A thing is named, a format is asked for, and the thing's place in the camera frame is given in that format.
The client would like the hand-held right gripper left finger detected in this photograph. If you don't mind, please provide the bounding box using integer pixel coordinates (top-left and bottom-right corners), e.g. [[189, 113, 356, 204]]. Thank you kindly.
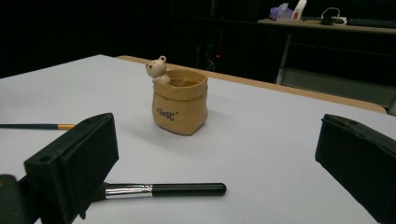
[[23, 112, 120, 224]]

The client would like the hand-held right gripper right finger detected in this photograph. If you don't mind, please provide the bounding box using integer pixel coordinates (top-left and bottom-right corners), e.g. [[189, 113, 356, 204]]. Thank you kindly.
[[315, 113, 396, 224]]

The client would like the tan bag-shaped pot with bear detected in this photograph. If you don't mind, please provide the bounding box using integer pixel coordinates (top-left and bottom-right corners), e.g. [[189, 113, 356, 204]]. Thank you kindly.
[[145, 55, 209, 136]]

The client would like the black keyboard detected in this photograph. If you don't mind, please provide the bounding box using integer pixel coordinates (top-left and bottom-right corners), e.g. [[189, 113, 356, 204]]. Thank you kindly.
[[346, 18, 396, 29]]

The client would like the white power strip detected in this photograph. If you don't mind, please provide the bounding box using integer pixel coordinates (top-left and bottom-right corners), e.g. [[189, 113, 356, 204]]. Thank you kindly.
[[320, 16, 348, 26]]

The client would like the white bottle with red label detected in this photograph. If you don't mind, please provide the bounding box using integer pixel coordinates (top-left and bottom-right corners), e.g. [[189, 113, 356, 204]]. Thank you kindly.
[[290, 0, 308, 22]]

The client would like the purple tissue box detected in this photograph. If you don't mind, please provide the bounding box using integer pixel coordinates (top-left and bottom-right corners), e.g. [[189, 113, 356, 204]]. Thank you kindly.
[[269, 2, 294, 22]]

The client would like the white cable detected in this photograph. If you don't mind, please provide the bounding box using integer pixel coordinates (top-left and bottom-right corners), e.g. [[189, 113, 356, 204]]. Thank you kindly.
[[320, 7, 341, 19]]

